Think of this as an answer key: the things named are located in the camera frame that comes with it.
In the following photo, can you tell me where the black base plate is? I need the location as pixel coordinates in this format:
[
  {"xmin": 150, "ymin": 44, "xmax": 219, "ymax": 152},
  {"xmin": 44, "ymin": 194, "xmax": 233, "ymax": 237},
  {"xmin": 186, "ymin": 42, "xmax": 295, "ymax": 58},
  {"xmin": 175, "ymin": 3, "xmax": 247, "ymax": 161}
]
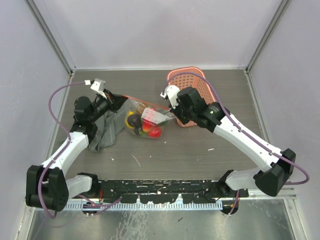
[{"xmin": 82, "ymin": 179, "xmax": 237, "ymax": 204}]

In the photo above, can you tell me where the clear zip bag orange zipper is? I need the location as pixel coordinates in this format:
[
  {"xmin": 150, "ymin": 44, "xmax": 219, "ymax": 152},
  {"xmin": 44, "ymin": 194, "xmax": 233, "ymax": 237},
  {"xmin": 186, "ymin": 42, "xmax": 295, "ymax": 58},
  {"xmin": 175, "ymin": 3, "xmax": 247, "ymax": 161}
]
[{"xmin": 124, "ymin": 96, "xmax": 175, "ymax": 139}]

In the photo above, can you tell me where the pink plastic basket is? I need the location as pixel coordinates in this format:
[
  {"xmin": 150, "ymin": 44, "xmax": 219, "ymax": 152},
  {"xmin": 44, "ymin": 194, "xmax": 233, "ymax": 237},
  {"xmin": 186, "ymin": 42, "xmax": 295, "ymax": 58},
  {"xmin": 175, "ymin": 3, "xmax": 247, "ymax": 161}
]
[{"xmin": 166, "ymin": 66, "xmax": 217, "ymax": 127}]

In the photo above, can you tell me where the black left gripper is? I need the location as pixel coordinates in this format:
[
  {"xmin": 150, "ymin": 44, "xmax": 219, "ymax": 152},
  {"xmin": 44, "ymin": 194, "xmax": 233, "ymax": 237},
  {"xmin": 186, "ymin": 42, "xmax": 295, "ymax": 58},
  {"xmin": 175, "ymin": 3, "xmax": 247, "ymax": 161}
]
[{"xmin": 88, "ymin": 89, "xmax": 127, "ymax": 123}]

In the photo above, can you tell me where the grey cloth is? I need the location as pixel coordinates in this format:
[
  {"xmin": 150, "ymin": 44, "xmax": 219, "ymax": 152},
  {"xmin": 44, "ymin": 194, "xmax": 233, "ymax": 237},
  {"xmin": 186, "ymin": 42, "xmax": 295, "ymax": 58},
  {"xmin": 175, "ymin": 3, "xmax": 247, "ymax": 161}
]
[{"xmin": 88, "ymin": 104, "xmax": 126, "ymax": 153}]

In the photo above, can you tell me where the yellow pear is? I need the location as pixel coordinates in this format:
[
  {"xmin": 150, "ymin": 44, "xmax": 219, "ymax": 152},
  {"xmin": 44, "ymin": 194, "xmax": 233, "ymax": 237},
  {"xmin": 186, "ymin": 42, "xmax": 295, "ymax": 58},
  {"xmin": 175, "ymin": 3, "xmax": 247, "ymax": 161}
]
[{"xmin": 125, "ymin": 111, "xmax": 135, "ymax": 129}]

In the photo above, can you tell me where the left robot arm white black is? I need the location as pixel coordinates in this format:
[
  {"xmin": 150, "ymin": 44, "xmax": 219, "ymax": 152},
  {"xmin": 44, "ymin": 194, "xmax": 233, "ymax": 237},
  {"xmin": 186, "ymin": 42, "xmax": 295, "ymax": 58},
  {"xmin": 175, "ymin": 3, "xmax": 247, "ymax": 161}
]
[{"xmin": 25, "ymin": 91, "xmax": 128, "ymax": 212}]

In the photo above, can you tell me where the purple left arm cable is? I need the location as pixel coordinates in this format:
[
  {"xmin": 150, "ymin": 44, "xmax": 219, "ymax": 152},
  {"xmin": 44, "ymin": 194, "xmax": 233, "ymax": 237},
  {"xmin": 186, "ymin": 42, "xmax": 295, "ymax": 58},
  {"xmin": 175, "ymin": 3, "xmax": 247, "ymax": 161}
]
[{"xmin": 38, "ymin": 79, "xmax": 124, "ymax": 220}]

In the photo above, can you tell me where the green apple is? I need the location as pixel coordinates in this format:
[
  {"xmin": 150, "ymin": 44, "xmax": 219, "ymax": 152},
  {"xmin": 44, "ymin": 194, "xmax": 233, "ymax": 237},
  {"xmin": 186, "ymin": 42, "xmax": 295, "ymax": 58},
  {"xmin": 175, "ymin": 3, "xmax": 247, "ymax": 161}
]
[{"xmin": 158, "ymin": 120, "xmax": 169, "ymax": 126}]

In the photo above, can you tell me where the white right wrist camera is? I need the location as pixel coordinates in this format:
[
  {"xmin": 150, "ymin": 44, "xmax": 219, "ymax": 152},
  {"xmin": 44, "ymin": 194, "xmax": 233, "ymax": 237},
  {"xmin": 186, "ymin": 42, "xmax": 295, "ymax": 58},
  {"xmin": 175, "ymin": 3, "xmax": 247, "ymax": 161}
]
[{"xmin": 160, "ymin": 85, "xmax": 180, "ymax": 109}]

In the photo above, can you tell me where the white slotted cable duct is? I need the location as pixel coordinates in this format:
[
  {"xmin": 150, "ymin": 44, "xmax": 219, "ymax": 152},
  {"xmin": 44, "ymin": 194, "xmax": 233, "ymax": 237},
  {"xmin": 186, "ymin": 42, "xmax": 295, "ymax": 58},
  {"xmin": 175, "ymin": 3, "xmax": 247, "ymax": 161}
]
[{"xmin": 64, "ymin": 200, "xmax": 223, "ymax": 211}]

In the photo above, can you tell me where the red apple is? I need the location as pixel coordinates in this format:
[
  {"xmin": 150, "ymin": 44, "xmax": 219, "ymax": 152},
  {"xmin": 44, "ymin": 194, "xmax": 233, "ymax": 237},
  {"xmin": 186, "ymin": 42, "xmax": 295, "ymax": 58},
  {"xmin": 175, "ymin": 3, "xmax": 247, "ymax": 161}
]
[{"xmin": 147, "ymin": 126, "xmax": 163, "ymax": 139}]

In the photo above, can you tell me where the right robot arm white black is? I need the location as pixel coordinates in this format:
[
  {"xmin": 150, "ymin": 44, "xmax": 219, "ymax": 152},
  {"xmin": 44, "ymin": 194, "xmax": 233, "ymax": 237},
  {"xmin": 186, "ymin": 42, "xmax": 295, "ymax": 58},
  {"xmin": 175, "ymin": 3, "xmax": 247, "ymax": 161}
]
[{"xmin": 164, "ymin": 85, "xmax": 296, "ymax": 197}]

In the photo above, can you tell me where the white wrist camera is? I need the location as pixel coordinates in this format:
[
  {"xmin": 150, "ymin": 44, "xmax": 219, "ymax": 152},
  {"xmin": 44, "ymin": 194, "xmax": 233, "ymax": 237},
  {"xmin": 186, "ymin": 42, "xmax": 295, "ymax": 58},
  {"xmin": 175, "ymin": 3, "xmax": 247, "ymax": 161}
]
[
  {"xmin": 84, "ymin": 78, "xmax": 107, "ymax": 99},
  {"xmin": 160, "ymin": 85, "xmax": 180, "ymax": 109}
]

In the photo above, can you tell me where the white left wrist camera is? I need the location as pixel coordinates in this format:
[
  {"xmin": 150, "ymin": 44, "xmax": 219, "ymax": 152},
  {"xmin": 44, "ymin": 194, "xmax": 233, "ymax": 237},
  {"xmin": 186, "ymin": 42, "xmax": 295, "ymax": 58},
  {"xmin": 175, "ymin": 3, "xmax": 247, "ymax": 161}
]
[{"xmin": 84, "ymin": 78, "xmax": 107, "ymax": 99}]

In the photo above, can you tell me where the dark plum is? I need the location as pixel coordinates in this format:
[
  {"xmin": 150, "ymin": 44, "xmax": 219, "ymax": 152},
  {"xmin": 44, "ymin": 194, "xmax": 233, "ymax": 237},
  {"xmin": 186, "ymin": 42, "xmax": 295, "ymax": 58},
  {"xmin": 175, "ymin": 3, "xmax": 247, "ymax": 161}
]
[{"xmin": 133, "ymin": 113, "xmax": 142, "ymax": 136}]

